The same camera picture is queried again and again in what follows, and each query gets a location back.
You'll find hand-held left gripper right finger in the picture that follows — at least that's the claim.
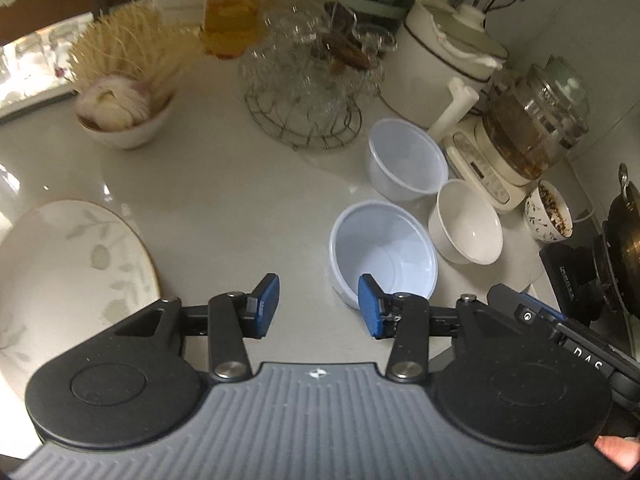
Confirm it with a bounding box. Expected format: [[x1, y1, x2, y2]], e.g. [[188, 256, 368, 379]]
[[357, 273, 506, 382]]

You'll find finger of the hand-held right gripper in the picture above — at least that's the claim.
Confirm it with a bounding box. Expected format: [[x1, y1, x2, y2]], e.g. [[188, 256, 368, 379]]
[[486, 282, 568, 333]]

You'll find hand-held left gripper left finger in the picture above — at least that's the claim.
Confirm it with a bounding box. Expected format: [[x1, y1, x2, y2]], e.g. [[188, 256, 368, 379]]
[[114, 273, 281, 380]]

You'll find clear plastic bowl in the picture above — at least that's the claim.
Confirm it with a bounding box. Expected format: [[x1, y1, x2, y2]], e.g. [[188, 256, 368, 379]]
[[367, 118, 449, 203], [328, 200, 440, 311]]

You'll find plain white ceramic bowl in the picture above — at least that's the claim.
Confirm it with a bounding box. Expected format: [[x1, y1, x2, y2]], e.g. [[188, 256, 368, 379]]
[[427, 179, 503, 266]]

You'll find white pale-leaf plate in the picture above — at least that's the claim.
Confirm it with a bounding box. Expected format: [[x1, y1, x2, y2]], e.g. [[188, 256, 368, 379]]
[[0, 199, 162, 397]]

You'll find person's right hand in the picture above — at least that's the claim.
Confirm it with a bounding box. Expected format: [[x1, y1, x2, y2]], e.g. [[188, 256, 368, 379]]
[[596, 435, 640, 474]]

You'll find black gas stove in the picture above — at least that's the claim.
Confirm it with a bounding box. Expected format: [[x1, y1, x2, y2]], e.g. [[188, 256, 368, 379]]
[[539, 220, 640, 322]]

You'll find leaf-patterned bowl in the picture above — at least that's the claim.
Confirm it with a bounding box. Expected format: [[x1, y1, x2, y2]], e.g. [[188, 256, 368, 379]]
[[523, 180, 574, 245]]

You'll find dark metal wok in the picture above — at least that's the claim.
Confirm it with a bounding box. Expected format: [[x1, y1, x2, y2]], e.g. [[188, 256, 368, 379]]
[[602, 162, 640, 267]]

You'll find cream kettle base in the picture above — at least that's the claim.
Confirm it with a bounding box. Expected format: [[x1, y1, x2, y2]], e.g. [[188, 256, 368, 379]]
[[442, 117, 543, 213]]

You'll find glass kettle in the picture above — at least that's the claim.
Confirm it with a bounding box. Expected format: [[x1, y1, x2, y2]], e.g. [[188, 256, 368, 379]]
[[482, 55, 591, 183]]

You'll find white bowl holding garlic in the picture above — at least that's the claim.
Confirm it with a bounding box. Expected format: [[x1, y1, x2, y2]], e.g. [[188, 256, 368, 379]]
[[75, 87, 177, 151]]

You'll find set of clear glass cups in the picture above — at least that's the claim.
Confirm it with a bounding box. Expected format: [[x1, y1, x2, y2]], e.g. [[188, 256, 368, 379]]
[[240, 2, 397, 127]]

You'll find white electric cooking pot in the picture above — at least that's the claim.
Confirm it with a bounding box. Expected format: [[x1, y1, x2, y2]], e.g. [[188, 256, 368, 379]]
[[385, 0, 509, 144]]

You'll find pile of garlic bulbs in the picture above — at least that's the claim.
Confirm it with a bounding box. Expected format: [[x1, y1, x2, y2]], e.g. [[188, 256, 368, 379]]
[[75, 74, 153, 131]]

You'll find red-lidded glass jar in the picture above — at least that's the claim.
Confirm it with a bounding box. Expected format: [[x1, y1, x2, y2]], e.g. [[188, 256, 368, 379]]
[[200, 0, 273, 61]]

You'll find clear glass tray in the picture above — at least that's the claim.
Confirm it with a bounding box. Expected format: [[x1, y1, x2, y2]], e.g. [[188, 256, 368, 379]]
[[0, 20, 83, 124]]

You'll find clear drinking glass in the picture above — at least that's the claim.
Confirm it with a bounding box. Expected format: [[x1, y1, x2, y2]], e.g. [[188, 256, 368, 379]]
[[0, 42, 36, 96], [35, 27, 72, 82]]

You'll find wire cup rack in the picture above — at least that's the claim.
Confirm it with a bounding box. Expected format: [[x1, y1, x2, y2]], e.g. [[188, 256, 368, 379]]
[[242, 50, 363, 152]]

